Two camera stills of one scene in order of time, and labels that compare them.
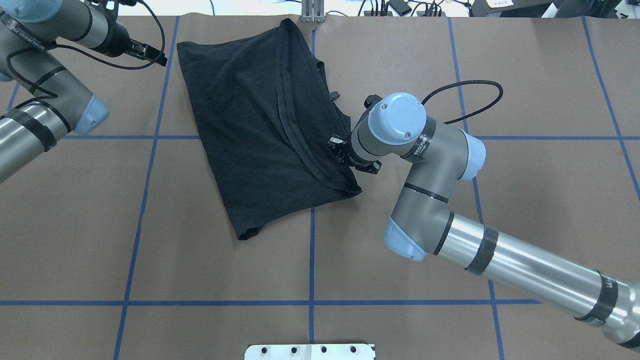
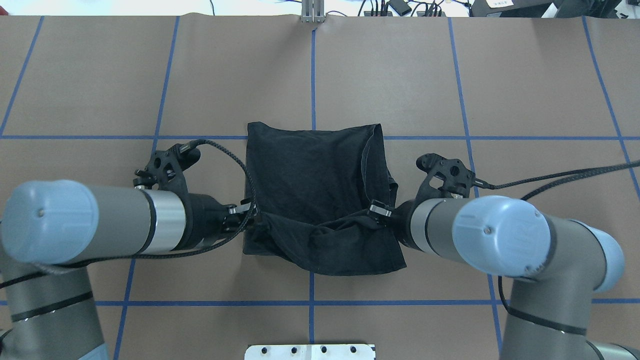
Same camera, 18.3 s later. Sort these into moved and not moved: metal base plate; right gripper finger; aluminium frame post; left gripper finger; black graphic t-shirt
Moved: black graphic t-shirt; right gripper finger; left gripper finger
Not moved: metal base plate; aluminium frame post
